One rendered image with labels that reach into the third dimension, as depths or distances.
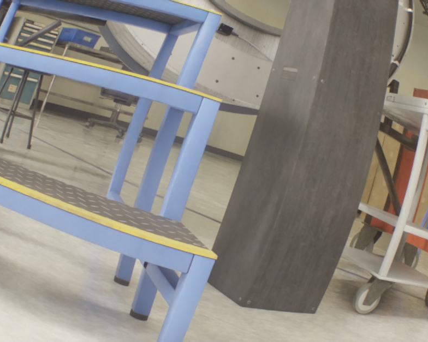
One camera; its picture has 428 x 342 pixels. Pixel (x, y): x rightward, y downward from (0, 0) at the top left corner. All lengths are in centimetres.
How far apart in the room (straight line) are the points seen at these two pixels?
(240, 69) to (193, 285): 133
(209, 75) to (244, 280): 82
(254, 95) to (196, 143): 109
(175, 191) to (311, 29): 65
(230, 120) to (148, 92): 1032
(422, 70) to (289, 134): 1001
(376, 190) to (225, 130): 384
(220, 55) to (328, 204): 78
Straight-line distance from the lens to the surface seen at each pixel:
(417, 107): 180
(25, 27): 646
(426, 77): 1137
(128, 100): 667
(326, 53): 148
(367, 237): 299
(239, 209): 161
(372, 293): 178
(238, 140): 1172
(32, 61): 105
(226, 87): 213
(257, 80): 216
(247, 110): 261
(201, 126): 108
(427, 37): 1166
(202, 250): 90
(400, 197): 298
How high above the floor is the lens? 35
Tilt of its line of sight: 4 degrees down
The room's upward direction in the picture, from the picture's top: 19 degrees clockwise
